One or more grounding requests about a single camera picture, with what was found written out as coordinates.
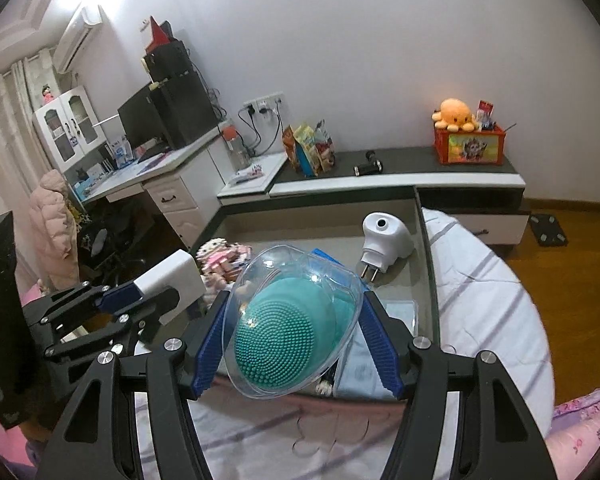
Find black roller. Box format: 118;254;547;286
354;150;384;177

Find black beaded hair clip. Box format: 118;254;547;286
314;362;337;397

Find long blue packet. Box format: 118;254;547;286
311;247;343;266

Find pink block kitty figure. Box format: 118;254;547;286
195;238;231;286

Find black office chair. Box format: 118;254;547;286
75;207;146;281

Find red white packet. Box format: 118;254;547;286
476;100;496;131

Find white plug night light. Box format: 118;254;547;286
358;211;415;286

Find beige curtain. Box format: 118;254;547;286
0;45;61;221

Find red paper bag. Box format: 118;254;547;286
145;16;176;53

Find pink floral bedding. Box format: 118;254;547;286
545;377;600;480

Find pink down jacket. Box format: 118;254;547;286
29;169;81;291

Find blue white box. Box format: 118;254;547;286
107;140;133;166

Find clear bottle orange cap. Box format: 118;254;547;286
222;122;251;171

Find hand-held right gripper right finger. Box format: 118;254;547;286
358;290;561;480

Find white glass-door cabinet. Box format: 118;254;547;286
32;85;108;173

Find orange snack bag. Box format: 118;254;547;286
281;126;301;171

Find black floor scale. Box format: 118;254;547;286
527;211;567;248

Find white air conditioner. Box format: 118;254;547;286
55;5;103;73

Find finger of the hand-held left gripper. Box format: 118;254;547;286
42;287;181;366
22;281;146;333

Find orange octopus plush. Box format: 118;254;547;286
431;98;477;132

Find pink storage box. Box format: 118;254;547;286
187;186;443;413

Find yellow blue snack bag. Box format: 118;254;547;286
294;122;317;177

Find pink packet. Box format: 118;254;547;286
232;164;266;181

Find red cartoon storage box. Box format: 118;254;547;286
433;125;506;166

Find small white box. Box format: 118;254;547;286
134;249;207;326

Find teal brush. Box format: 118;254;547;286
221;244;365;401

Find black computer tower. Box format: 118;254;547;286
150;71;220;150

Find black computer monitor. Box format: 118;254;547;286
117;82;173;151

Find pink purple block donut model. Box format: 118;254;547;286
221;244;254;281

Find snack bags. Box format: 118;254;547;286
312;120;337;173

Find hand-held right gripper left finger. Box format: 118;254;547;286
35;290;231;480

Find black-topped low cabinet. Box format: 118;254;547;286
269;146;530;247

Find black speaker box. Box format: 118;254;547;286
145;40;191;83

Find white desk with drawers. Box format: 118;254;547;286
72;120;231;256

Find white wall socket panel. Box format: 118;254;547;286
243;91;286;113

